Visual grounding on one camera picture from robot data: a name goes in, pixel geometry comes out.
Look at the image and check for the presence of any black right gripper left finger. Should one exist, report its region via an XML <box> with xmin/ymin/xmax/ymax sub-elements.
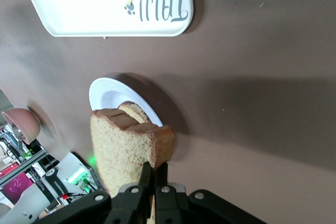
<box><xmin>34</xmin><ymin>161</ymin><xmax>154</xmax><ymax>224</ymax></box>

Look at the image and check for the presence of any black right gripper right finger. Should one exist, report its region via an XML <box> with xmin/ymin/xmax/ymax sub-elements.
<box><xmin>154</xmin><ymin>162</ymin><xmax>266</xmax><ymax>224</ymax></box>

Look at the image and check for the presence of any light toast bread slice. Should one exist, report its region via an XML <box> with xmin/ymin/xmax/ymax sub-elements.
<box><xmin>90</xmin><ymin>108</ymin><xmax>175</xmax><ymax>224</ymax></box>

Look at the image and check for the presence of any brown bread slice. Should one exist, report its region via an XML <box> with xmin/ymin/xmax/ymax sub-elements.
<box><xmin>118</xmin><ymin>102</ymin><xmax>152</xmax><ymax>125</ymax></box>

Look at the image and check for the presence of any white round plate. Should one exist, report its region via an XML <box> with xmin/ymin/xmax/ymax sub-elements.
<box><xmin>88</xmin><ymin>77</ymin><xmax>164</xmax><ymax>127</ymax></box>

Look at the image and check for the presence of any magenta box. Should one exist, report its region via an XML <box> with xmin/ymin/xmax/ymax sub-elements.
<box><xmin>0</xmin><ymin>171</ymin><xmax>35</xmax><ymax>201</ymax></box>

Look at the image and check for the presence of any pink bowl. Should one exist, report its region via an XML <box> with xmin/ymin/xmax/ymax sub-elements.
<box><xmin>2</xmin><ymin>108</ymin><xmax>41</xmax><ymax>145</ymax></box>

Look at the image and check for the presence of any metal scoop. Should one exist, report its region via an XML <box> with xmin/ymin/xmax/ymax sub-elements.
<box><xmin>12</xmin><ymin>124</ymin><xmax>27</xmax><ymax>156</ymax></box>

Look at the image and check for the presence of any cream bear print tray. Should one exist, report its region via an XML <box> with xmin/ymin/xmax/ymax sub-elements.
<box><xmin>17</xmin><ymin>0</ymin><xmax>194</xmax><ymax>38</ymax></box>

